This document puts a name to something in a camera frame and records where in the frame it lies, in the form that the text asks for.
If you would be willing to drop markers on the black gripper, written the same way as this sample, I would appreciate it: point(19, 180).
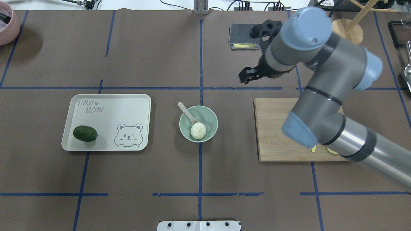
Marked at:
point(276, 73)

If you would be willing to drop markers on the bamboo cutting board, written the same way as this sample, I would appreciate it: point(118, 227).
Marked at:
point(273, 145)

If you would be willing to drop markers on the pink ice bowl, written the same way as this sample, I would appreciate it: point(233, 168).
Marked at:
point(10, 31)

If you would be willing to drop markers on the translucent white spoon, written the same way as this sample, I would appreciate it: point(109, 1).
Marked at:
point(185, 111)

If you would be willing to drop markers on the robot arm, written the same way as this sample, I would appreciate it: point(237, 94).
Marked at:
point(339, 67)

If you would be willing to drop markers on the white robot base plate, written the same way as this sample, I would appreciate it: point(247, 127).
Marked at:
point(210, 225)

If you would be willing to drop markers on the grey folded cloth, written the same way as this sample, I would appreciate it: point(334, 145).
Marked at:
point(240, 38)

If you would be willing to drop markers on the white steamed bun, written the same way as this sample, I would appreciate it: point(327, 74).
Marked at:
point(198, 131)

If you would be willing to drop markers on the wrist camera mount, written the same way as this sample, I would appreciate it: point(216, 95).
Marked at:
point(265, 32)

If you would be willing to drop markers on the aluminium frame post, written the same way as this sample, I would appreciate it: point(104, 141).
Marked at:
point(200, 7)

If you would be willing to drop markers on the lower lemon slice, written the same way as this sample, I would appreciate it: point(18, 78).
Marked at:
point(332, 152)

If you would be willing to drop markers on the cream bear serving tray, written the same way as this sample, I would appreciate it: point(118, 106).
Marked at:
point(120, 120)

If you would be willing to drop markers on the mint green bowl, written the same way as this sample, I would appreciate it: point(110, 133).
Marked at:
point(204, 115)

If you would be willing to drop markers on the black wooden glass tray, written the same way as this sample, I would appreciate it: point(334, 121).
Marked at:
point(400, 33)

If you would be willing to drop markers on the wooden cup tree stand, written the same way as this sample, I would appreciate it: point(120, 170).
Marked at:
point(349, 29)

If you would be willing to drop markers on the steel ice scoop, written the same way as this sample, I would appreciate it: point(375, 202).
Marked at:
point(407, 69)

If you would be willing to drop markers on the black tripod stand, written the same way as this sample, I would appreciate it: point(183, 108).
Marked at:
point(88, 4)

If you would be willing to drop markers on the dark green avocado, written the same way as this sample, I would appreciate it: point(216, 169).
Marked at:
point(85, 133)

